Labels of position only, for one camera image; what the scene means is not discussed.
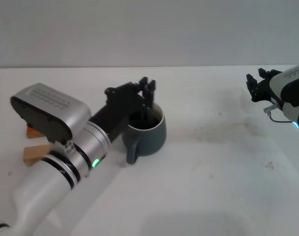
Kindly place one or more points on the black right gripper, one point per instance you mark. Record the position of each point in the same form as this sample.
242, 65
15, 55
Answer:
266, 88

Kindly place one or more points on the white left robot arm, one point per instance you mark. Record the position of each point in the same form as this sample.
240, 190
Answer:
53, 179

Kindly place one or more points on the dark coffee liquid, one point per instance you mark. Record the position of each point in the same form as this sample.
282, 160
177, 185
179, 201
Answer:
139, 123

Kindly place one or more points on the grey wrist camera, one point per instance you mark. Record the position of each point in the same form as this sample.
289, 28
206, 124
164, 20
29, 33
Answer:
292, 83
51, 110

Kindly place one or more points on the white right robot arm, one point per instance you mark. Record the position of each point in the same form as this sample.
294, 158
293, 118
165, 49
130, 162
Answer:
297, 118

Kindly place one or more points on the light wooden block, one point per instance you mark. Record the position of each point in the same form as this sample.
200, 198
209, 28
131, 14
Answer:
35, 153

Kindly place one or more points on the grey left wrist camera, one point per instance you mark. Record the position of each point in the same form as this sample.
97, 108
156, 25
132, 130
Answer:
51, 110

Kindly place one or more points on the reddish brown wooden block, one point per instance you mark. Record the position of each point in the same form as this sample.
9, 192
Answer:
32, 134

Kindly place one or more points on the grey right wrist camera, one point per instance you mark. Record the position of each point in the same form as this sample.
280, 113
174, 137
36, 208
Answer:
292, 83

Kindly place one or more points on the grey ceramic cup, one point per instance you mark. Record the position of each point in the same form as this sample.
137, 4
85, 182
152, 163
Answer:
149, 142

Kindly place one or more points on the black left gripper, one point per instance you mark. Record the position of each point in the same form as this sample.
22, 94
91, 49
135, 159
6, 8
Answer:
120, 105

